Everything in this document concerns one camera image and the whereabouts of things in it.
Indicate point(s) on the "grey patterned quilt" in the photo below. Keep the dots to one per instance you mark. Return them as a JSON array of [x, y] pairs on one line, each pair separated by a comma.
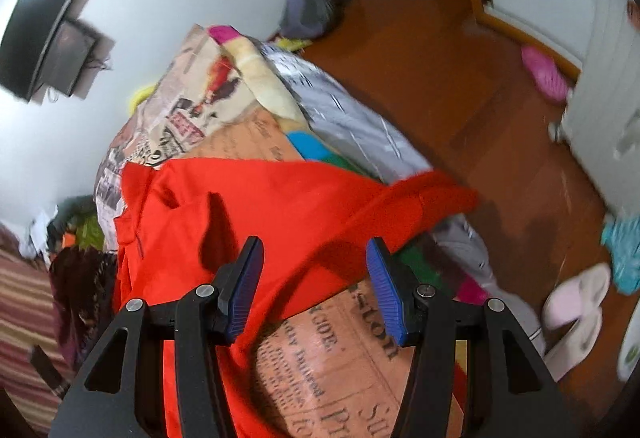
[[340, 102]]

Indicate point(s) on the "white round container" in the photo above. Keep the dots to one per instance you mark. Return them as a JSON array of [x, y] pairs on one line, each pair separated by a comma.
[[631, 355]]

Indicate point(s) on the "black wall television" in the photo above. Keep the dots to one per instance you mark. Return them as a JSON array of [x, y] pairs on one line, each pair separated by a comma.
[[35, 27]]

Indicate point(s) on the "pink slipper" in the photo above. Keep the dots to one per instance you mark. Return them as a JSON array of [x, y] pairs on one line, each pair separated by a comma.
[[545, 72]]

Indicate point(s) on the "teal cloth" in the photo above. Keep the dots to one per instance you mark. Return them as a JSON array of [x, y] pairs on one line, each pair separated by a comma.
[[625, 248]]

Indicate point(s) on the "multicoloured plush blanket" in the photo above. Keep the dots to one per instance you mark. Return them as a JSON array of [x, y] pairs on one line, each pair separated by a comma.
[[265, 77]]

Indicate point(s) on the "pile of mixed clothes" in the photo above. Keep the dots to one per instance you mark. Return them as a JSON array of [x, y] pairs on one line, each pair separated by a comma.
[[80, 228]]

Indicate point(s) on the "striped curtain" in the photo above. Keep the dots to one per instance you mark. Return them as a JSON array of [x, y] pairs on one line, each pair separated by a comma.
[[25, 318]]

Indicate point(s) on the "dark maroon cloth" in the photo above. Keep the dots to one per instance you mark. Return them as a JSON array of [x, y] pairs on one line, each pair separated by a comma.
[[82, 298]]

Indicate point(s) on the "bed with newspaper-print sheet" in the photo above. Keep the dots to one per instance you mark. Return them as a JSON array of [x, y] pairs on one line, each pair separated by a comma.
[[220, 142]]

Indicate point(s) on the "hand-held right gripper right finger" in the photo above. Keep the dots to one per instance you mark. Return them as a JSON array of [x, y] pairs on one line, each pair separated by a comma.
[[387, 290]]

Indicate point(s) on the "red garment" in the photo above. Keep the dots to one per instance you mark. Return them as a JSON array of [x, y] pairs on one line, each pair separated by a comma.
[[300, 208]]

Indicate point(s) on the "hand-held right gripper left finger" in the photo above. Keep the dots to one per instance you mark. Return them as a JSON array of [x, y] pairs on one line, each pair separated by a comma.
[[245, 290]]

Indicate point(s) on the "white cabinet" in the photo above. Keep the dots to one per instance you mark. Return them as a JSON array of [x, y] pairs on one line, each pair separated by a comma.
[[605, 117]]

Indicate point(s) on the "yellow object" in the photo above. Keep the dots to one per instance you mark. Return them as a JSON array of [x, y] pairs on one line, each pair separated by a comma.
[[140, 95]]

